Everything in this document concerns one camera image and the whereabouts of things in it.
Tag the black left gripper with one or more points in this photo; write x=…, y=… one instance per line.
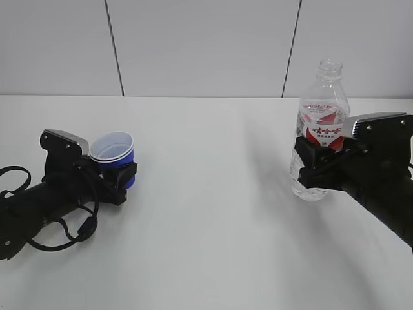
x=110, y=186

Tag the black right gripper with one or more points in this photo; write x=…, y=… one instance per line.
x=353, y=169

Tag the blue paper cup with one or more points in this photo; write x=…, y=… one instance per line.
x=113, y=150

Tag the clear Wahaha water bottle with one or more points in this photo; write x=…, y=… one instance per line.
x=323, y=107

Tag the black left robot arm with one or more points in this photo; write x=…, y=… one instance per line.
x=64, y=189

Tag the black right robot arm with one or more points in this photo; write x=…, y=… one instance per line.
x=393, y=210

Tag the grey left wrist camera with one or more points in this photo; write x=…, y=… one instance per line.
x=63, y=150

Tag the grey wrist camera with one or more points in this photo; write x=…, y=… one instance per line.
x=63, y=150
x=386, y=135

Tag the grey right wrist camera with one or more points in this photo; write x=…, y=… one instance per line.
x=386, y=135

